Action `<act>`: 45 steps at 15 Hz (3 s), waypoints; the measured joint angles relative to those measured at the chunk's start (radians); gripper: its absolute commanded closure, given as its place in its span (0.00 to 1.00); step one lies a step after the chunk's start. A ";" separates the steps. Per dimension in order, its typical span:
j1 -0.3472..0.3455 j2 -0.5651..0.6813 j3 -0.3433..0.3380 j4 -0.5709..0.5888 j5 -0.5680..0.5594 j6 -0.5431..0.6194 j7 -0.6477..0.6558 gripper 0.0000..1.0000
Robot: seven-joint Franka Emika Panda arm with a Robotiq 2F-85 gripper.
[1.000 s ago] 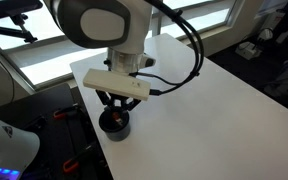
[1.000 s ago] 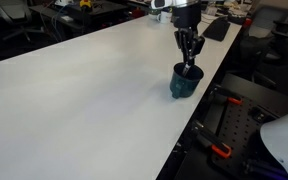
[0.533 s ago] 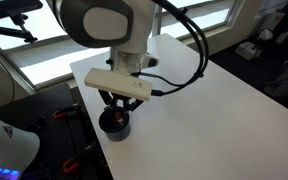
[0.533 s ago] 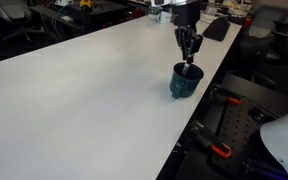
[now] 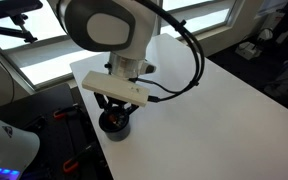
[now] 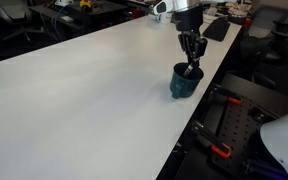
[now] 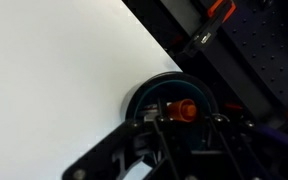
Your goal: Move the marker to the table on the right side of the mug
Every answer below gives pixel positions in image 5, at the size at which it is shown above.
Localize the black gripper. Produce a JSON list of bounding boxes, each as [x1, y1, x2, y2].
[[94, 92, 140, 118]]

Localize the dark teal mug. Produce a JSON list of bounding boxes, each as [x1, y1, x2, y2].
[[98, 111, 132, 143]]

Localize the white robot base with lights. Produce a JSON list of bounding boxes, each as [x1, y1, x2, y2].
[[0, 110, 41, 180]]

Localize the black clamp with orange grip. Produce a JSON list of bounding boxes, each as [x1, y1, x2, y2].
[[53, 103, 84, 121], [62, 141, 100, 174]]

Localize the black perforated mounting board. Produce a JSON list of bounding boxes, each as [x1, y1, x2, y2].
[[0, 83, 114, 180]]

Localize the white device on floor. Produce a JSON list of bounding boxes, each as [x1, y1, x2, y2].
[[234, 40, 263, 61]]

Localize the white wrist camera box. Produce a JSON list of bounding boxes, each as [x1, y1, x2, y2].
[[81, 70, 151, 108]]

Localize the small black bracket on board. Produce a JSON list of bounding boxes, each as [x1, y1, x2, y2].
[[25, 114, 48, 133]]

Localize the black wrist cable bundle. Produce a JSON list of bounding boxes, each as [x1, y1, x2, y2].
[[135, 0, 206, 103]]

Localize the thin black camera cable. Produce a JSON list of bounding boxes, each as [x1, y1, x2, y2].
[[0, 19, 17, 104]]

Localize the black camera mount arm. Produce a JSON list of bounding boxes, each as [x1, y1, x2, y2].
[[0, 14, 38, 44]]

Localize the black camera on mount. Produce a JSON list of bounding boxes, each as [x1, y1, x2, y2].
[[0, 0, 44, 21]]

